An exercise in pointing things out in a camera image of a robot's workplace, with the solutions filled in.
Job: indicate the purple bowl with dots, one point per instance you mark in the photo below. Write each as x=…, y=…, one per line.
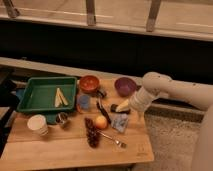
x=125, y=86

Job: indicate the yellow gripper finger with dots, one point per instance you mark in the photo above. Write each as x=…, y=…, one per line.
x=140, y=116
x=123, y=106

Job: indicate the orange fruit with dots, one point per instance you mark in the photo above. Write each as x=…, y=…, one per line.
x=101, y=122

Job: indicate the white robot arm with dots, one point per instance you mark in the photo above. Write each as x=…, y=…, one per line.
x=156, y=85

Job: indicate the small metal cup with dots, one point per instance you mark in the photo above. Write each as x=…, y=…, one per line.
x=61, y=119

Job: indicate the black rectangular block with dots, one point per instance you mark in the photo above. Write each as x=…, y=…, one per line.
x=114, y=107

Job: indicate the metal fork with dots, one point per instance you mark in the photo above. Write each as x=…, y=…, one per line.
x=117, y=142

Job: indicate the small dark object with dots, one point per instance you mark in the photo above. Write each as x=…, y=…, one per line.
x=102, y=93

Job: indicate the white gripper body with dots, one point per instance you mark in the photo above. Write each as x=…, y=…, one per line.
x=141, y=100

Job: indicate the white paper cup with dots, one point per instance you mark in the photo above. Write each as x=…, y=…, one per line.
x=38, y=124

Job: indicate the green plastic tray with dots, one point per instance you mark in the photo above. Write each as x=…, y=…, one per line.
x=68, y=85

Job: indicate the blue grey towel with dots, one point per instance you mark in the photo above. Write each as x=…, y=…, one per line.
x=119, y=122

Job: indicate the orange bowl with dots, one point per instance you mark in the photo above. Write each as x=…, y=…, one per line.
x=89, y=84

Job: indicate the black handled utensil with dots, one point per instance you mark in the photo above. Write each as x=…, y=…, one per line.
x=103, y=111

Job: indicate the yellow cheese wedge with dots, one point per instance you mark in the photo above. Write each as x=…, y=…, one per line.
x=60, y=98

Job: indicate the dark grape bunch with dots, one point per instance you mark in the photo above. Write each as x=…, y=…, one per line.
x=91, y=133

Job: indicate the blue cup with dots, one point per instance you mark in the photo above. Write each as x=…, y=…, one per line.
x=83, y=102

